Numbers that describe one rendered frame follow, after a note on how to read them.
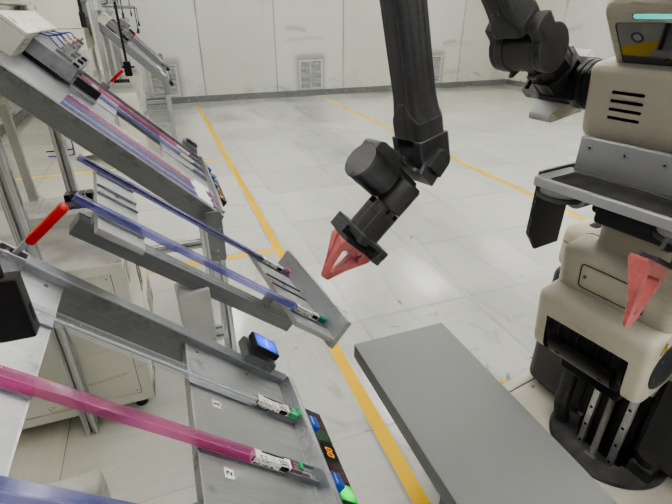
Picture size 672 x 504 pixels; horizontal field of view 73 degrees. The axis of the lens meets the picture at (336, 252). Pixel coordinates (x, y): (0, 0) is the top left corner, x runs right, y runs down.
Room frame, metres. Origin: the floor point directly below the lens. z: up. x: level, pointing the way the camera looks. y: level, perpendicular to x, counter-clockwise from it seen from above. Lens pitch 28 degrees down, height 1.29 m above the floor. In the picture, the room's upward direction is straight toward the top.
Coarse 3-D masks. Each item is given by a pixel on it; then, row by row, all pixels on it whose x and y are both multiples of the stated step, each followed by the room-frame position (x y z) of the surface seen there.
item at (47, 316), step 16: (32, 304) 0.41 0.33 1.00; (48, 320) 0.41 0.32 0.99; (64, 320) 0.41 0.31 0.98; (80, 336) 0.42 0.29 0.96; (96, 336) 0.42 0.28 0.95; (112, 336) 0.43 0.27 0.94; (128, 352) 0.43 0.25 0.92; (144, 352) 0.44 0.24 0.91; (176, 368) 0.45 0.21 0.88; (192, 368) 0.46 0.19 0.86; (208, 384) 0.46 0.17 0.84; (224, 384) 0.47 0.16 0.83; (256, 400) 0.48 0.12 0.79; (288, 416) 0.50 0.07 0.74
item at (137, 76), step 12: (108, 0) 5.92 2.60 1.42; (96, 12) 5.77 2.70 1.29; (108, 12) 5.78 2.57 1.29; (120, 48) 6.50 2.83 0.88; (144, 48) 5.92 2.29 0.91; (120, 60) 6.46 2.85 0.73; (156, 60) 5.96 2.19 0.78; (96, 72) 6.16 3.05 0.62; (132, 72) 6.16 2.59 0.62; (144, 96) 5.98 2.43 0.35; (144, 108) 5.88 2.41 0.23
